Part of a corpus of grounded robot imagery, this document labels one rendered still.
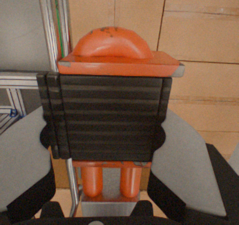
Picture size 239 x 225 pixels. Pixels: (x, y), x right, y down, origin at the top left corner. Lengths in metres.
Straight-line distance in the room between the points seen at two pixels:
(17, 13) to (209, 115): 1.41
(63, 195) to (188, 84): 0.73
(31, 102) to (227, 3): 1.29
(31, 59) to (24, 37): 0.16
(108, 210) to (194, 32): 0.77
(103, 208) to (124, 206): 0.02
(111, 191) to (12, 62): 1.46
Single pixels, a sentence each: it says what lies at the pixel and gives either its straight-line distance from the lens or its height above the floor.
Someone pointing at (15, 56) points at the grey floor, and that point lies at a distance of 1.55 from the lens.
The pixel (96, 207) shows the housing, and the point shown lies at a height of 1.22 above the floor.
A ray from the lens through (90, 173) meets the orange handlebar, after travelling 0.17.
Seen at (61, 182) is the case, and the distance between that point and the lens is 0.46.
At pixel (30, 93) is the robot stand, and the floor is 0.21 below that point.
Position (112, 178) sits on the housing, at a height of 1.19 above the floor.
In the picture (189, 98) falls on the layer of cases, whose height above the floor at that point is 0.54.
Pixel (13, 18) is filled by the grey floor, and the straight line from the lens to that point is 1.50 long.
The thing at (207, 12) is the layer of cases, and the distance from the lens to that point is 0.86.
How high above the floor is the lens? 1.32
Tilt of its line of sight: 62 degrees down
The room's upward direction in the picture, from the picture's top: 177 degrees clockwise
